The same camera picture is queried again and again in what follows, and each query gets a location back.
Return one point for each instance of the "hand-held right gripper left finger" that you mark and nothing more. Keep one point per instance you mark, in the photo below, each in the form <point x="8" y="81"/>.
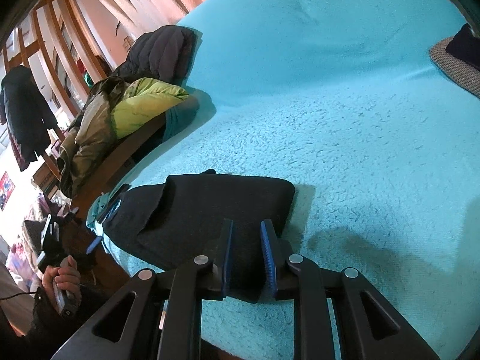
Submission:
<point x="227" y="255"/>

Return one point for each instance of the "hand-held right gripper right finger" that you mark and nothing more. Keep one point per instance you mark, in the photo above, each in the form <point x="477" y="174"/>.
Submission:
<point x="268" y="255"/>

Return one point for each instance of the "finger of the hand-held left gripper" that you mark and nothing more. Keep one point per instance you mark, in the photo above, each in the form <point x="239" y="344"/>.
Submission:
<point x="111" y="204"/>
<point x="91" y="246"/>

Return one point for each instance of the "black pants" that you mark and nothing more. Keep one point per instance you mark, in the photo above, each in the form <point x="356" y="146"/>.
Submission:
<point x="210" y="202"/>

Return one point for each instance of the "person's left forearm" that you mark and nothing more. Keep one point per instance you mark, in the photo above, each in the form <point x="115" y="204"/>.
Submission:
<point x="48" y="330"/>

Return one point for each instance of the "person's left hand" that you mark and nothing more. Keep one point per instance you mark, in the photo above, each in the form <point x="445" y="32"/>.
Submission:
<point x="65" y="273"/>

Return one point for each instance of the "olive jacket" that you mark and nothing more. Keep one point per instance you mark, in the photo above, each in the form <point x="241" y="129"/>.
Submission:
<point x="90" y="138"/>

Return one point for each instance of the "black hanging coat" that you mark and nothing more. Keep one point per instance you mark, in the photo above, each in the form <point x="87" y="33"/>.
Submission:
<point x="24" y="116"/>

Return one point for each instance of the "teal fleece blanket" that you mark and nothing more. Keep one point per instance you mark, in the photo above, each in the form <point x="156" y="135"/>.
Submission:
<point x="337" y="120"/>

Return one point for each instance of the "black puffer jacket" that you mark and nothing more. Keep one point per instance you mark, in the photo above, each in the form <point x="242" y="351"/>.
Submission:
<point x="157" y="50"/>

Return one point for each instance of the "brown knitted cushion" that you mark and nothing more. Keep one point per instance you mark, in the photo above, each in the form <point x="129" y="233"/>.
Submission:
<point x="455" y="69"/>

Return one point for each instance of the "dark cloth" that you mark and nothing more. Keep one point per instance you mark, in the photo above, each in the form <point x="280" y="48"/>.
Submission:
<point x="467" y="45"/>

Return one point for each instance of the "wooden bed frame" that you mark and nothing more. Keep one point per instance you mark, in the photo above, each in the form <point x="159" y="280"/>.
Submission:
<point x="123" y="157"/>

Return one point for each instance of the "wall poster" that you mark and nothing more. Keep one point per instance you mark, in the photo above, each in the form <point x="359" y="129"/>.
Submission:
<point x="5" y="191"/>

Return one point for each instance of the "wooden window frame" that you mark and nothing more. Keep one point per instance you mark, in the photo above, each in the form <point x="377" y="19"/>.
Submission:
<point x="48" y="37"/>

